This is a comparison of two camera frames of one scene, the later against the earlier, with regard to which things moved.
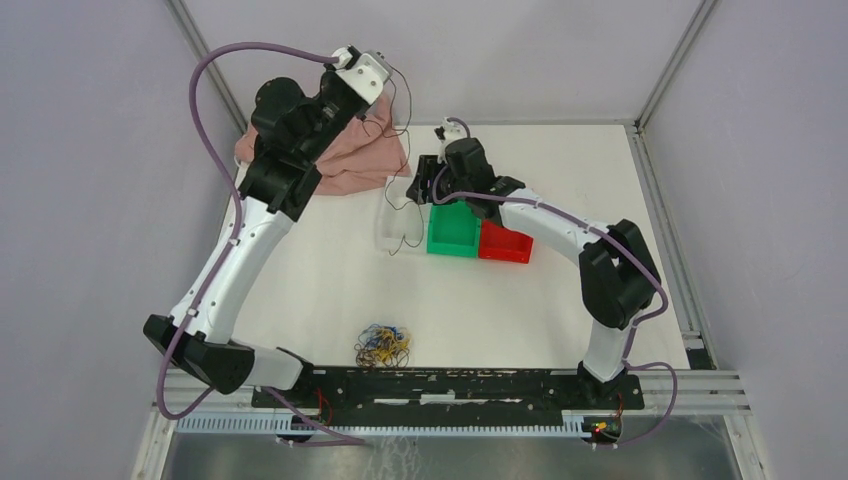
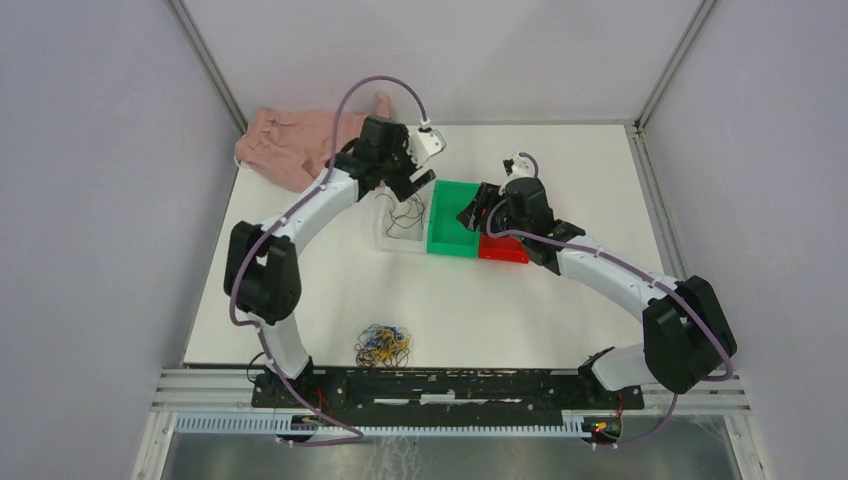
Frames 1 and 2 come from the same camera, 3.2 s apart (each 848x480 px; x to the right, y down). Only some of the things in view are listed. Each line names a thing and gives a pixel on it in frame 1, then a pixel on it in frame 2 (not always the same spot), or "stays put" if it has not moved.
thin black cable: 403,168 → 394,237
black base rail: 390,393 stays put
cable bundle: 382,348 stays put
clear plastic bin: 402,223 stays put
